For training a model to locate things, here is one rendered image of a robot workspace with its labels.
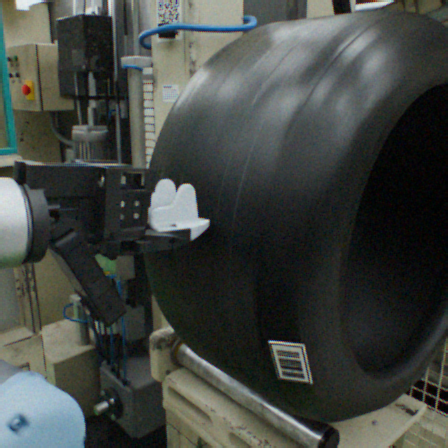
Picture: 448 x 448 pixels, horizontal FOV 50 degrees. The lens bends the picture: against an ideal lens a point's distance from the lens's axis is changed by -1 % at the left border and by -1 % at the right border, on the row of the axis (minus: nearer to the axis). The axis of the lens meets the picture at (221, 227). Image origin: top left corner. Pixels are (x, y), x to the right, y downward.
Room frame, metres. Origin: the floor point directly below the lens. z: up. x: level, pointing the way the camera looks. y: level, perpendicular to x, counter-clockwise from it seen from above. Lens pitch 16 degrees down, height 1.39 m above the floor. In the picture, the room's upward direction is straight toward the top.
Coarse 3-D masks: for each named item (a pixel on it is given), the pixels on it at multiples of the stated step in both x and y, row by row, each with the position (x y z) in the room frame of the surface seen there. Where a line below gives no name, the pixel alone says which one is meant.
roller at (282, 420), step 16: (176, 352) 0.80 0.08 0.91; (192, 352) 0.78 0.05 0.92; (192, 368) 0.76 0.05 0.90; (208, 368) 0.74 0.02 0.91; (224, 384) 0.70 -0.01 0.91; (240, 384) 0.68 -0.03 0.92; (240, 400) 0.67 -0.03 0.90; (256, 400) 0.65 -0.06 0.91; (272, 416) 0.62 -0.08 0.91; (288, 416) 0.60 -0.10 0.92; (288, 432) 0.59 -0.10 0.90; (304, 432) 0.58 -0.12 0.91; (320, 432) 0.57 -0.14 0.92; (336, 432) 0.57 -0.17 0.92
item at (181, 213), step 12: (180, 192) 0.47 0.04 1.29; (192, 192) 0.49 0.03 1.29; (180, 204) 0.47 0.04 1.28; (192, 204) 0.49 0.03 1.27; (156, 216) 0.45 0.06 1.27; (168, 216) 0.46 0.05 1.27; (180, 216) 0.47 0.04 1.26; (192, 216) 0.49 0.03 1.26; (156, 228) 0.45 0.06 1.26; (168, 228) 0.46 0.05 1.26; (180, 228) 0.46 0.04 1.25; (192, 228) 0.47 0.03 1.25; (204, 228) 0.50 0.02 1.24
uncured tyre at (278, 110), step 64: (256, 64) 0.61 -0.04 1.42; (320, 64) 0.54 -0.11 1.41; (384, 64) 0.55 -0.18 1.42; (192, 128) 0.60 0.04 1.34; (256, 128) 0.53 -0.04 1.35; (320, 128) 0.50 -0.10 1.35; (384, 128) 0.53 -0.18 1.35; (256, 192) 0.49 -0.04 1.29; (320, 192) 0.47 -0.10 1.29; (384, 192) 0.98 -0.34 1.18; (192, 256) 0.54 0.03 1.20; (256, 256) 0.47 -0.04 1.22; (320, 256) 0.47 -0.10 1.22; (384, 256) 0.93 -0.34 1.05; (192, 320) 0.56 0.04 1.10; (256, 320) 0.47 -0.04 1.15; (320, 320) 0.47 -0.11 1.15; (384, 320) 0.83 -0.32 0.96; (256, 384) 0.52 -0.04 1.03; (320, 384) 0.49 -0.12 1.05; (384, 384) 0.57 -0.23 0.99
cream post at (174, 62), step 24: (192, 0) 0.88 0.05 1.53; (216, 0) 0.91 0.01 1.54; (240, 0) 0.95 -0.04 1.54; (216, 24) 0.91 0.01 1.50; (240, 24) 0.95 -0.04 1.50; (168, 48) 0.93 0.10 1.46; (192, 48) 0.88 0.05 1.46; (216, 48) 0.91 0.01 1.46; (168, 72) 0.93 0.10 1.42; (192, 72) 0.88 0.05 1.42; (168, 432) 0.96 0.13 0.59; (192, 432) 0.89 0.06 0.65
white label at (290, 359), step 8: (272, 344) 0.47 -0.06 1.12; (280, 344) 0.46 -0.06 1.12; (288, 344) 0.46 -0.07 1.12; (296, 344) 0.45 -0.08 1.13; (272, 352) 0.47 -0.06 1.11; (280, 352) 0.47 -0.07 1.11; (288, 352) 0.46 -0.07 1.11; (296, 352) 0.46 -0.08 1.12; (304, 352) 0.45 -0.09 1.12; (280, 360) 0.47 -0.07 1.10; (288, 360) 0.47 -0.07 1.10; (296, 360) 0.46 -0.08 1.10; (304, 360) 0.46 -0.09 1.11; (280, 368) 0.47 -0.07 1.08; (288, 368) 0.47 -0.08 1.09; (296, 368) 0.46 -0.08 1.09; (304, 368) 0.46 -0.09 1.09; (280, 376) 0.48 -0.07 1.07; (288, 376) 0.47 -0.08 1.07; (296, 376) 0.47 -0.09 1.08; (304, 376) 0.46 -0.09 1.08
